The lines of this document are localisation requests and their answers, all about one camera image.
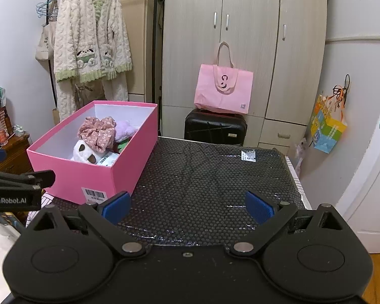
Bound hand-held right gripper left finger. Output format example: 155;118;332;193
24;191;148;258

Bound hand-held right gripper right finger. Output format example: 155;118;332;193
230;191;357;258

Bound pink cardboard box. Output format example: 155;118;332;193
27;100;159;205

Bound large blue white packet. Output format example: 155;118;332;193
97;151;121;167

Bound pink strawberry plush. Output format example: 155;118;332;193
112;139;134;154

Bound white plush toy brown ears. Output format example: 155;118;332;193
71;139;107;164

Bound pink floral scrunchie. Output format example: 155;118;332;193
79;116;116;153

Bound lilac plush toy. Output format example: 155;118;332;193
114;120;139;143

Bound wooden nightstand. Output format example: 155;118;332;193
0;133;35;175

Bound orange drink bottle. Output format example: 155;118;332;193
0;116;9;146

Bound black bubble wrap sheet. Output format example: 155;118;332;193
119;136;305;248

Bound black suitcase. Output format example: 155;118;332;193
184;108;248;148

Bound colourful paper bag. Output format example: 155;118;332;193
310;94;348;154

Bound white door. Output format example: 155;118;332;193
336;142;380;254

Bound canvas tote bag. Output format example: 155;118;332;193
35;22;58;61

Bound pink tote bag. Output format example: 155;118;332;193
194;41;254;115

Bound cream fluffy robe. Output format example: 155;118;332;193
53;0;134;122

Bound bunch of clothes hangers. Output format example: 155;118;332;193
36;0;64;18

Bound grey wooden wardrobe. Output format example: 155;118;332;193
161;0;328;153

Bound beige cabinet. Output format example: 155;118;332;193
92;0;161;102

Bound black wall hook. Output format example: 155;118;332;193
332;74;351;108

